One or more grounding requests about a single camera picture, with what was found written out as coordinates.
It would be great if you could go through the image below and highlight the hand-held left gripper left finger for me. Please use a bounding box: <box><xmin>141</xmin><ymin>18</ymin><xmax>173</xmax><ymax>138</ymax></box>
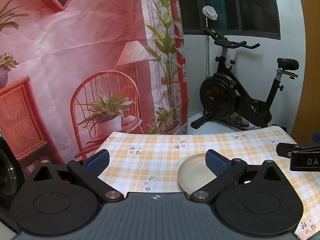
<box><xmin>25</xmin><ymin>149</ymin><xmax>125</xmax><ymax>204</ymax></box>

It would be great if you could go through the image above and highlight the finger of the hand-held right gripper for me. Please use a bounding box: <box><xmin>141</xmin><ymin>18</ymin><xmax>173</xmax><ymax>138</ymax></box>
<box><xmin>276</xmin><ymin>142</ymin><xmax>320</xmax><ymax>158</ymax></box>

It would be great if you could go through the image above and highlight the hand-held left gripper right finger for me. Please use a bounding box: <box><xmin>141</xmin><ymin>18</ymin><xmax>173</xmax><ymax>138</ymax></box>
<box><xmin>190</xmin><ymin>149</ymin><xmax>290</xmax><ymax>203</ymax></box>

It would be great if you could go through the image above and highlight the cream plate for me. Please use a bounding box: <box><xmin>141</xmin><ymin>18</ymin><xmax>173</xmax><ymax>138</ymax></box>
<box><xmin>177</xmin><ymin>154</ymin><xmax>218</xmax><ymax>195</ymax></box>

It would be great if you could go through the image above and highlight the orange checkered floral tablecloth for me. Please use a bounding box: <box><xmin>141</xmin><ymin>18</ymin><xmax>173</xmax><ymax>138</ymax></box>
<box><xmin>95</xmin><ymin>126</ymin><xmax>320</xmax><ymax>240</ymax></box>

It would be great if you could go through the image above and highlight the black exercise bike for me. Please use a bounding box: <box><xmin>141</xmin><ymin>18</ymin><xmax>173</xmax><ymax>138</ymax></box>
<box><xmin>191</xmin><ymin>27</ymin><xmax>300</xmax><ymax>132</ymax></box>

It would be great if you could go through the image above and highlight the metal pole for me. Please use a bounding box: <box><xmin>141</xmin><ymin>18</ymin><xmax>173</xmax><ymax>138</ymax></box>
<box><xmin>205</xmin><ymin>17</ymin><xmax>210</xmax><ymax>80</ymax></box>

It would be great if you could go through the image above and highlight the pink printed backdrop cloth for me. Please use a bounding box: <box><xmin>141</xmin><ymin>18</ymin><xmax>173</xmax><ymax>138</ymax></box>
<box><xmin>0</xmin><ymin>0</ymin><xmax>189</xmax><ymax>178</ymax></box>

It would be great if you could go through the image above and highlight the white cloth cap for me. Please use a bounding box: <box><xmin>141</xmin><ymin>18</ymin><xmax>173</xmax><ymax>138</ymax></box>
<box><xmin>202</xmin><ymin>5</ymin><xmax>218</xmax><ymax>21</ymax></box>

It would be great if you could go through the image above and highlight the dark window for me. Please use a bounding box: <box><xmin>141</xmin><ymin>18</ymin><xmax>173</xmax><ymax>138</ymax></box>
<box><xmin>176</xmin><ymin>0</ymin><xmax>280</xmax><ymax>40</ymax></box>

